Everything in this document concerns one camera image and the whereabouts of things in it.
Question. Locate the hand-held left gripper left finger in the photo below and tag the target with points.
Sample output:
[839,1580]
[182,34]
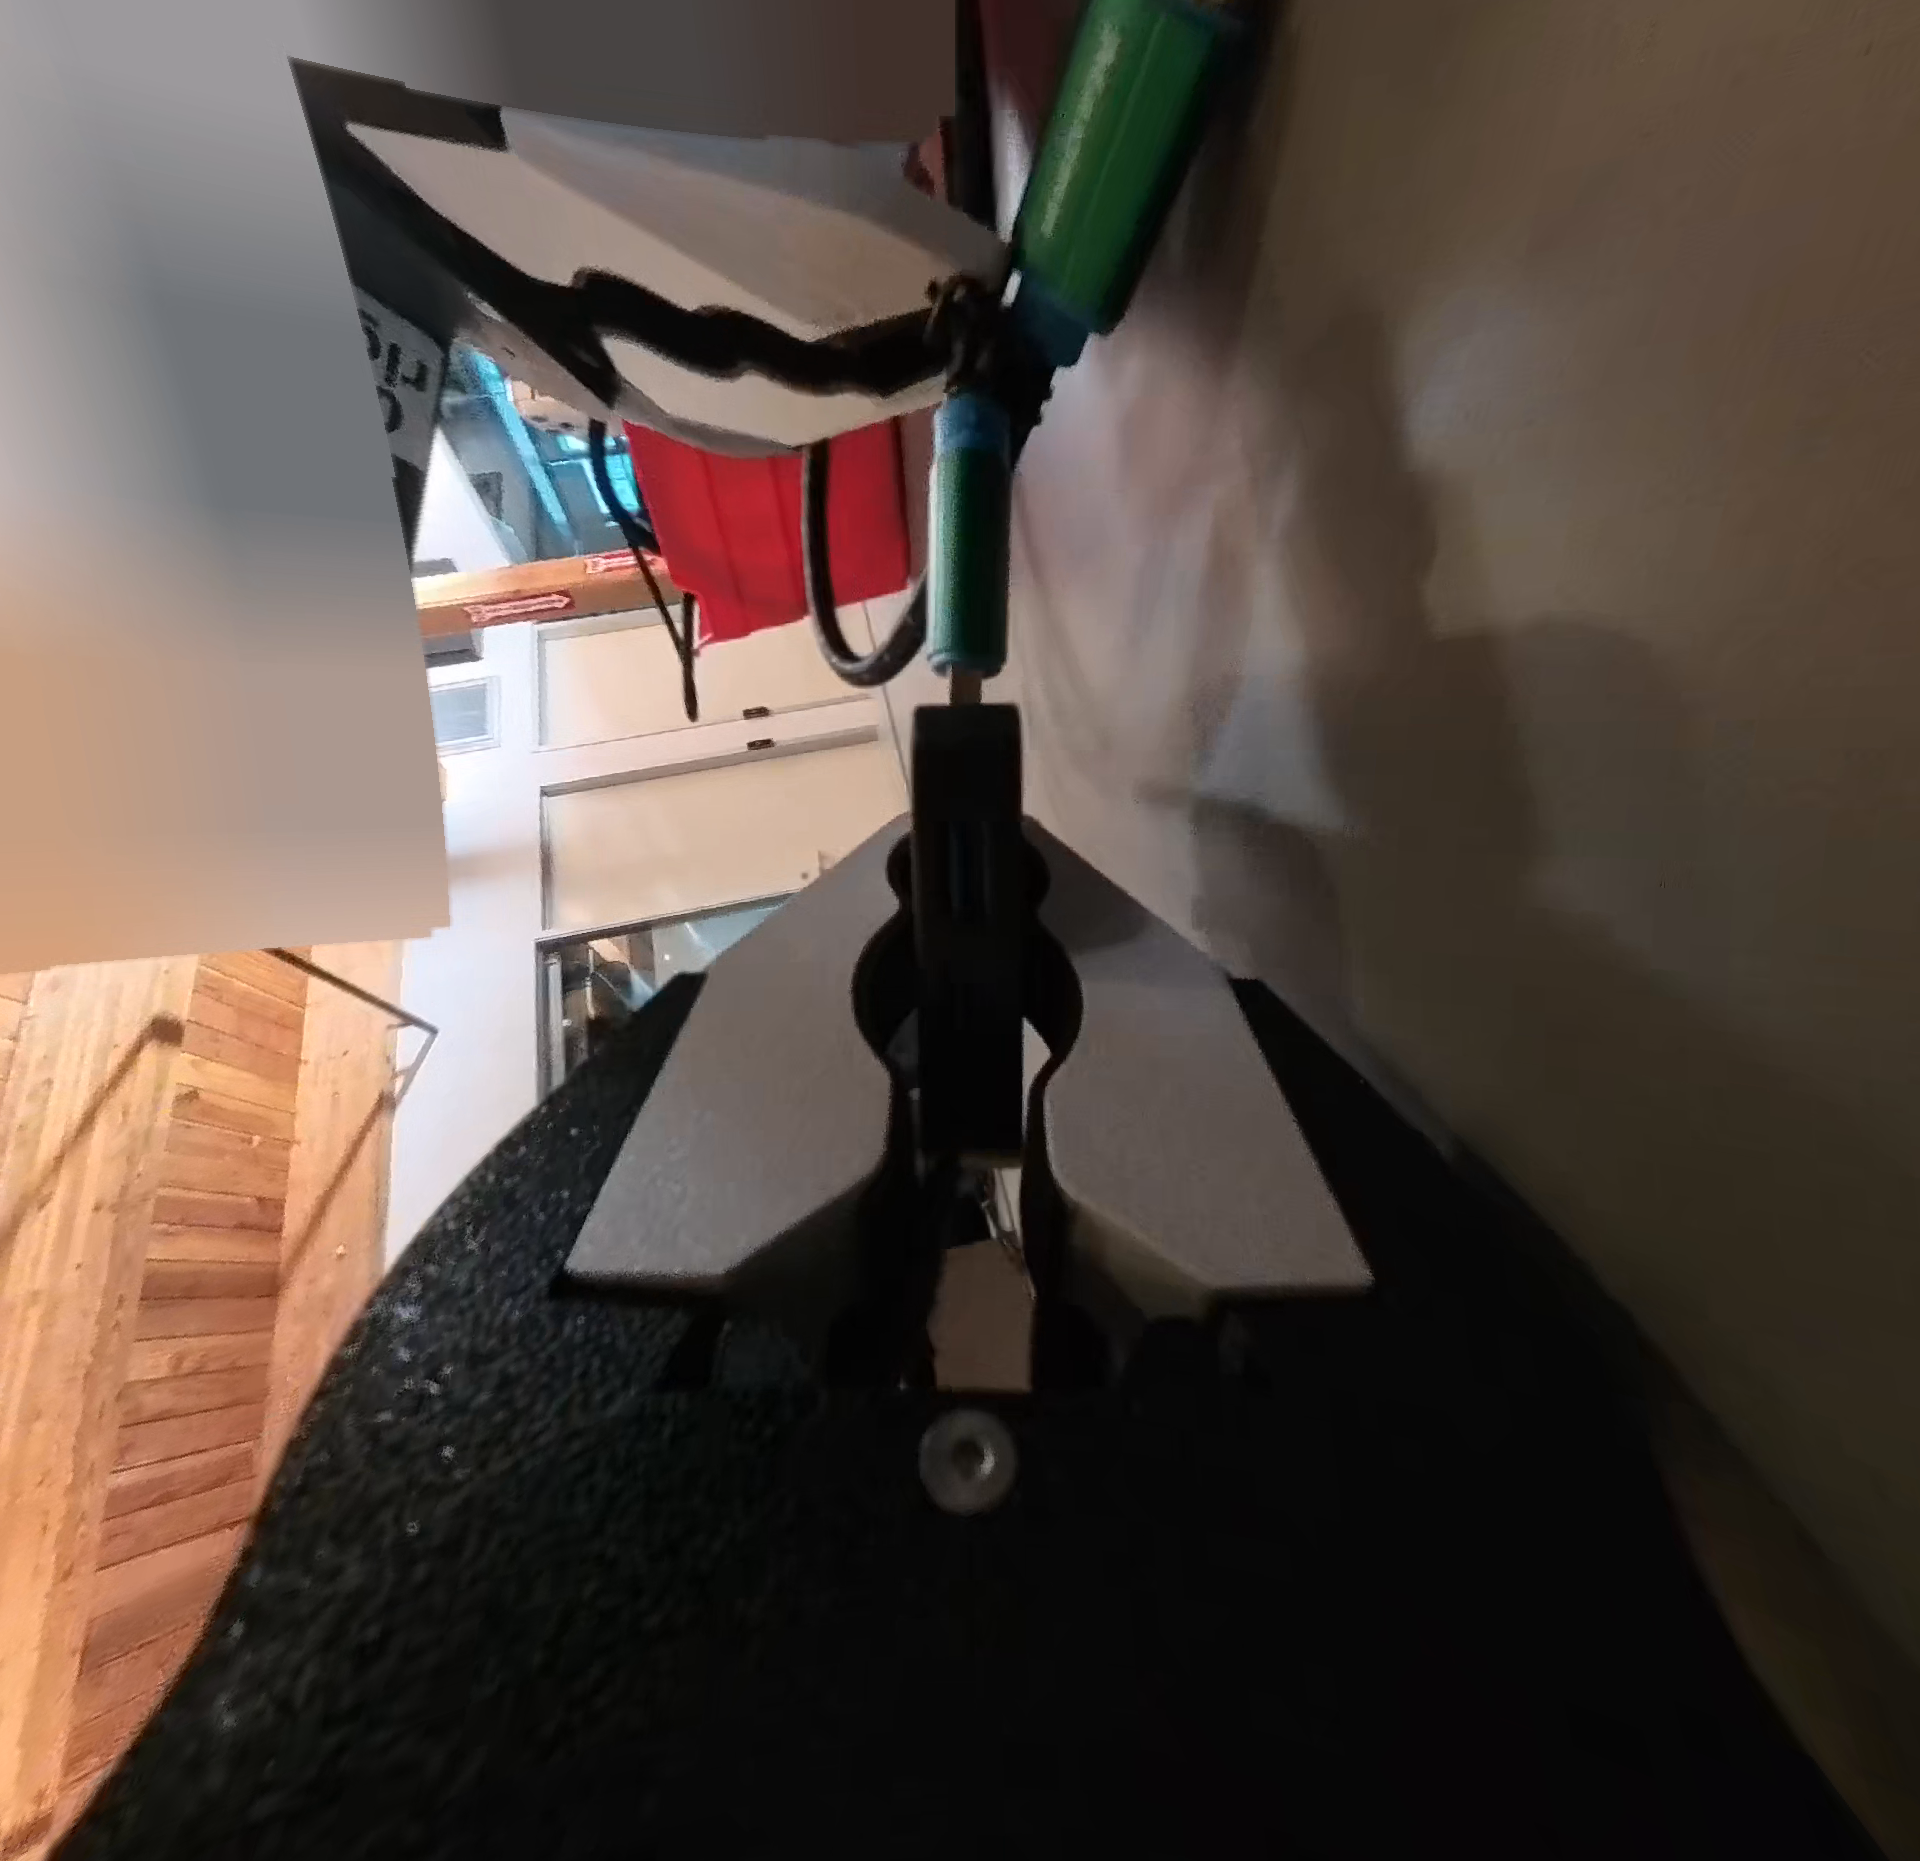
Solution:
[735,1140]

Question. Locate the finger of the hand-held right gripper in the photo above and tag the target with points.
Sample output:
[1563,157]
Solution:
[720,400]
[720,212]

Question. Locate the black silver HDMI switch box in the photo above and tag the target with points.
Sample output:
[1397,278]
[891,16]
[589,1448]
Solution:
[968,917]

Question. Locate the wooden post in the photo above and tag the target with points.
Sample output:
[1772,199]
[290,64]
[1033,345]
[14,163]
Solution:
[509,610]

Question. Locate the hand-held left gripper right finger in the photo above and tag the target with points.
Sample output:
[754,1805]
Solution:
[1200,1140]

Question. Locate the white door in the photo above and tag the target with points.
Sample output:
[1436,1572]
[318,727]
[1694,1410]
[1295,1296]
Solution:
[676,841]
[676,692]

